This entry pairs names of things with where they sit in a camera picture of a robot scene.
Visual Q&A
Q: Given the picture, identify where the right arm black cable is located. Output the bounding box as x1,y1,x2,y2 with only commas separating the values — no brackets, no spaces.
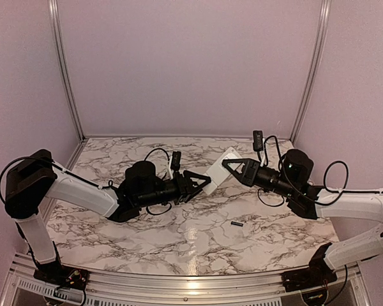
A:
257,135,350,208

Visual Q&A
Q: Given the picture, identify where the white remote control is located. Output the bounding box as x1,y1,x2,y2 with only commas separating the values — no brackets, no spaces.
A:
203,147,241,195

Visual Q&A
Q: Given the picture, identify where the front aluminium rail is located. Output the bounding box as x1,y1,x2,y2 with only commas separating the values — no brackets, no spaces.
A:
0,254,371,305

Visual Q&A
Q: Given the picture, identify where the black battery right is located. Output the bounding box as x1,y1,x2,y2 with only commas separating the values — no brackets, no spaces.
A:
230,221,243,227

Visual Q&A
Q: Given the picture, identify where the aluminium frame post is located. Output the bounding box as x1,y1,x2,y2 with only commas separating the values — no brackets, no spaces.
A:
48,0,86,142
290,0,332,144

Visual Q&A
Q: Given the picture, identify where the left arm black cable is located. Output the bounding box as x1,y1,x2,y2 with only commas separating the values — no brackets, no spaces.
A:
145,147,173,216

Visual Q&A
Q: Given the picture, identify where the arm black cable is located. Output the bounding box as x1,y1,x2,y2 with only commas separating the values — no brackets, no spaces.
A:
145,147,173,216
257,135,350,208

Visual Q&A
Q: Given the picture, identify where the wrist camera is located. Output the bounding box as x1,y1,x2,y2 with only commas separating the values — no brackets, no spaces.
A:
167,151,181,179
253,130,264,152

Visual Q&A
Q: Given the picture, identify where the left aluminium frame post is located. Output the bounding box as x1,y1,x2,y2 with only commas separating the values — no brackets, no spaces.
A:
48,0,86,142

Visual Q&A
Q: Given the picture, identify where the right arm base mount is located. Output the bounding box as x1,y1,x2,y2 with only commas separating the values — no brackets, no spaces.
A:
281,267,338,292

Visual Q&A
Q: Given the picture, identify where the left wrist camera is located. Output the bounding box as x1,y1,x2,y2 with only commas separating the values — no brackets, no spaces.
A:
167,151,181,179

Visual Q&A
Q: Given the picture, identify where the right aluminium frame post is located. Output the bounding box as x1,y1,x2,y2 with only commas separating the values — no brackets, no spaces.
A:
290,0,332,144

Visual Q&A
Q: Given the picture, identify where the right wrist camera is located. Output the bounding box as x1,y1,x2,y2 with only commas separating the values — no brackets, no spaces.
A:
253,130,264,152

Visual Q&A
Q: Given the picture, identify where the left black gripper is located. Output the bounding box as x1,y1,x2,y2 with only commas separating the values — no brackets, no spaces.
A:
136,170,211,208

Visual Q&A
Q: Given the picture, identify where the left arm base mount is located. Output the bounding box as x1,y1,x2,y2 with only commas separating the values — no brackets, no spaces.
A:
34,266,89,291

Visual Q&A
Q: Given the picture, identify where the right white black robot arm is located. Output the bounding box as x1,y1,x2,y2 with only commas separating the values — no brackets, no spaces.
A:
222,149,383,286

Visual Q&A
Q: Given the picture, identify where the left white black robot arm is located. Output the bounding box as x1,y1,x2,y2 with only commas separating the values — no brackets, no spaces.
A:
0,149,211,284

